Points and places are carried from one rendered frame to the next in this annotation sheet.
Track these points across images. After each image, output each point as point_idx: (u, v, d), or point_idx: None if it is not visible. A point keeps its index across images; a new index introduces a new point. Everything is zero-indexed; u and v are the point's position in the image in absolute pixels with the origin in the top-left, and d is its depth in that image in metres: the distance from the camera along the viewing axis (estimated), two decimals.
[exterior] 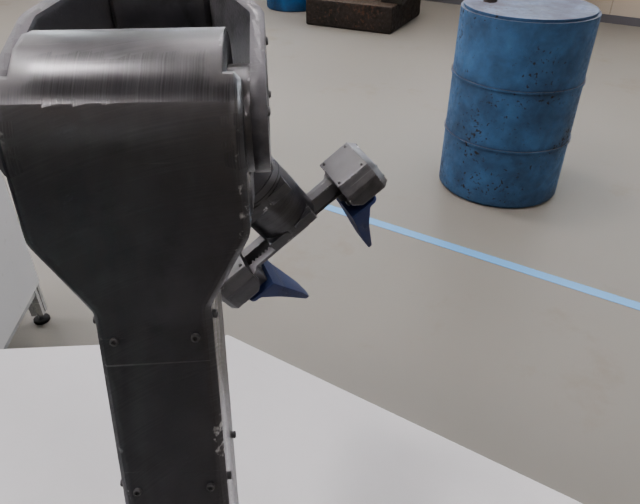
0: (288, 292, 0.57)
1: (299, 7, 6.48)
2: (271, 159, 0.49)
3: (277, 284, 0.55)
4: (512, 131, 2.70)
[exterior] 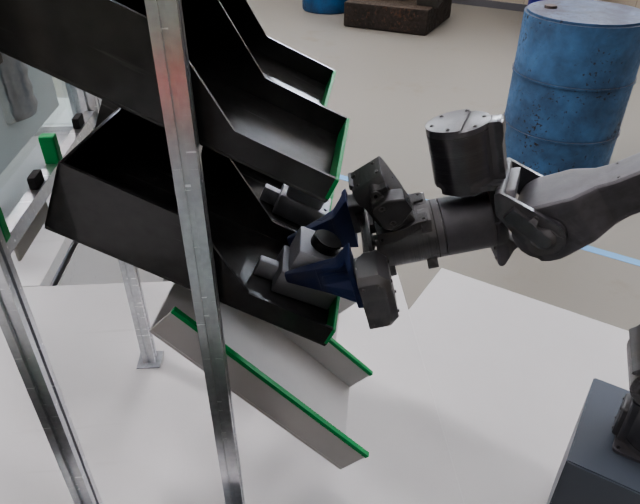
0: (327, 288, 0.56)
1: (334, 10, 6.79)
2: None
3: None
4: (571, 125, 3.01)
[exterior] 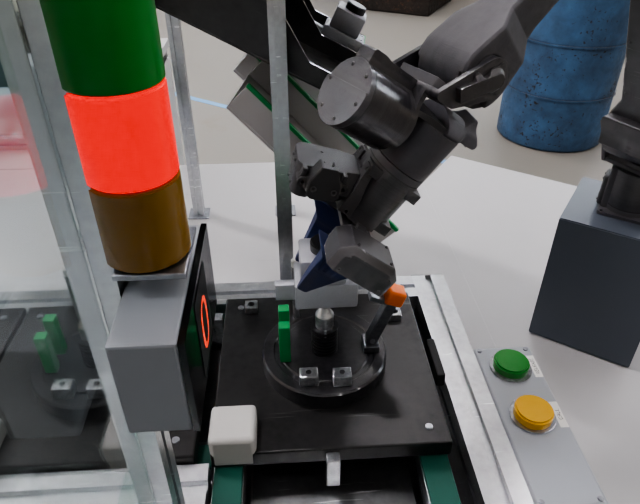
0: (338, 276, 0.56)
1: None
2: None
3: None
4: (569, 83, 3.15)
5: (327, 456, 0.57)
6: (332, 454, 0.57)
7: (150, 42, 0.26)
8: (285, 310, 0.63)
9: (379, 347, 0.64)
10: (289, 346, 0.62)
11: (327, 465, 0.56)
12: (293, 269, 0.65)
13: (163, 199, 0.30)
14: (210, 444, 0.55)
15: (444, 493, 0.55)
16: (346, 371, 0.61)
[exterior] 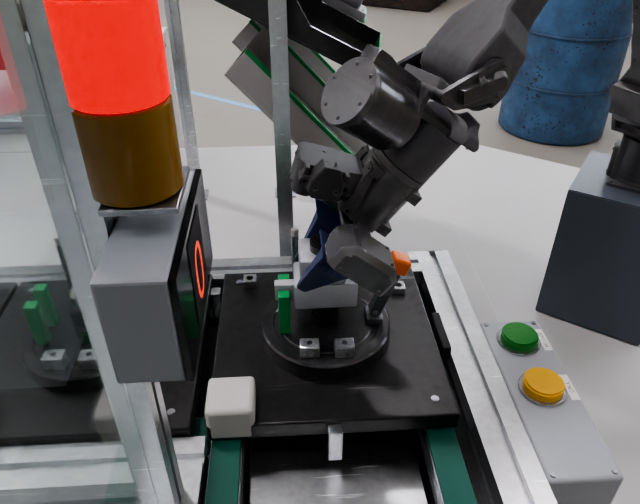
0: (338, 276, 0.56)
1: None
2: None
3: None
4: (571, 75, 3.13)
5: (328, 428, 0.54)
6: (334, 426, 0.54)
7: None
8: (285, 280, 0.61)
9: (382, 319, 0.62)
10: (289, 317, 0.60)
11: (328, 438, 0.54)
12: (293, 238, 0.63)
13: (153, 123, 0.28)
14: (207, 415, 0.53)
15: (451, 466, 0.53)
16: (348, 342, 0.58)
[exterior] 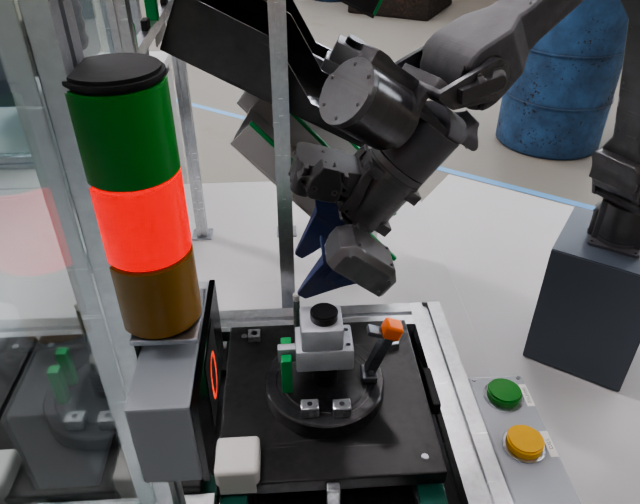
0: (339, 283, 0.55)
1: None
2: None
3: None
4: (567, 91, 3.18)
5: (327, 486, 0.59)
6: (332, 484, 0.60)
7: (167, 142, 0.29)
8: (287, 343, 0.66)
9: (377, 378, 0.67)
10: (291, 378, 0.65)
11: (327, 495, 0.59)
12: (295, 303, 0.68)
13: (177, 274, 0.33)
14: (216, 475, 0.58)
15: None
16: (345, 403, 0.63)
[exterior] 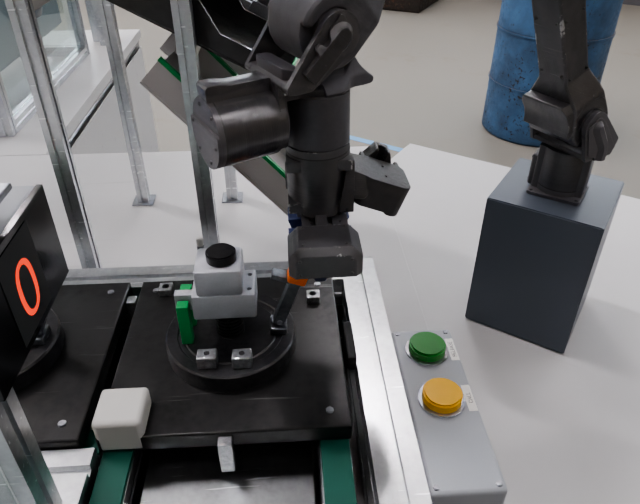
0: None
1: None
2: None
3: (290, 226, 0.57)
4: None
5: (218, 440, 0.54)
6: (224, 438, 0.54)
7: None
8: (186, 290, 0.61)
9: (286, 329, 0.62)
10: (189, 327, 0.60)
11: (218, 450, 0.54)
12: (198, 248, 0.63)
13: None
14: (93, 427, 0.53)
15: (339, 478, 0.53)
16: (245, 353, 0.58)
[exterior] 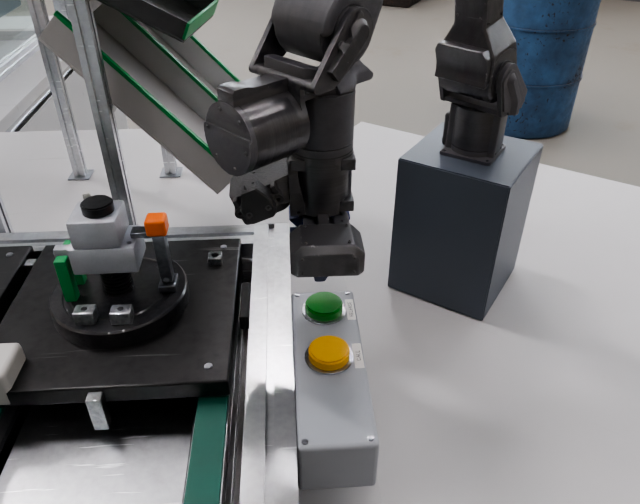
0: None
1: None
2: None
3: None
4: (532, 67, 3.11)
5: (87, 395, 0.52)
6: (94, 393, 0.52)
7: None
8: None
9: (175, 286, 0.60)
10: (70, 283, 0.58)
11: (86, 405, 0.52)
12: None
13: None
14: None
15: (209, 434, 0.51)
16: (124, 308, 0.56)
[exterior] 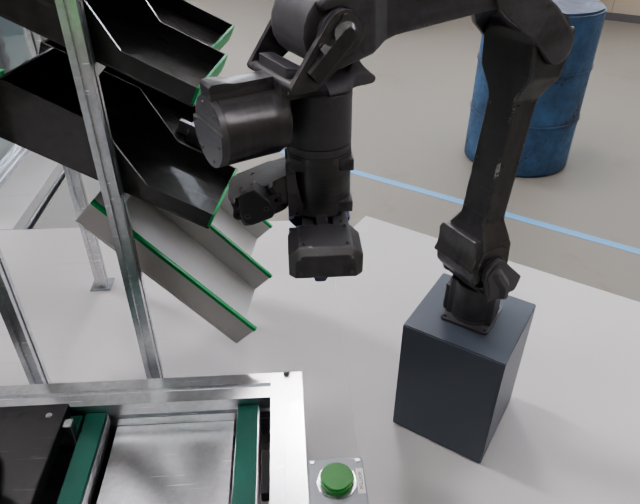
0: None
1: None
2: None
3: None
4: None
5: None
6: None
7: None
8: None
9: None
10: None
11: None
12: None
13: None
14: None
15: None
16: None
